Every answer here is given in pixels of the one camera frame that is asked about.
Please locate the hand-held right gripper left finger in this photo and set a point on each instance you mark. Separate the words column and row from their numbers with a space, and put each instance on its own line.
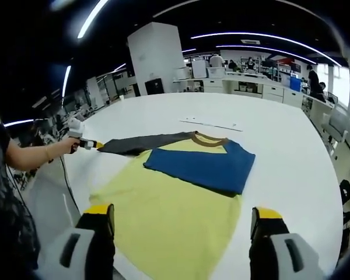
column 87, row 251

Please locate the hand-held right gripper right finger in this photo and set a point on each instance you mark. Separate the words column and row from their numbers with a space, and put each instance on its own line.
column 274, row 253

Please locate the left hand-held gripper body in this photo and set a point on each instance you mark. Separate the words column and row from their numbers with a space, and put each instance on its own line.
column 77, row 128

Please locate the yellow blue grey garment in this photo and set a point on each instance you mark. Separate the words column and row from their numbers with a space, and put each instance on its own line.
column 169, row 210

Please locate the white template strip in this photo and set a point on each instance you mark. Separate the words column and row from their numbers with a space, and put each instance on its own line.
column 213, row 124

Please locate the person's left hand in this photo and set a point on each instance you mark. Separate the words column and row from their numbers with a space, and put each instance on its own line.
column 68, row 146

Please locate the long ceiling light strip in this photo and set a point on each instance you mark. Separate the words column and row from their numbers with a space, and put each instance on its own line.
column 90, row 19
column 66, row 81
column 265, row 36
column 265, row 50

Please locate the white office chair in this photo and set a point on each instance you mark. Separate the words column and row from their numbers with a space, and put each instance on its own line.
column 338, row 128

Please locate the white cabinet row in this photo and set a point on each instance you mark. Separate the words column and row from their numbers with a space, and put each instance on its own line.
column 251, row 87

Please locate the blue storage bin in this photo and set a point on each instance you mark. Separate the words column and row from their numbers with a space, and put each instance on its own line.
column 295, row 83

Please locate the black wall panel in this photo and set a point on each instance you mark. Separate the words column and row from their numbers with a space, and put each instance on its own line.
column 154, row 86

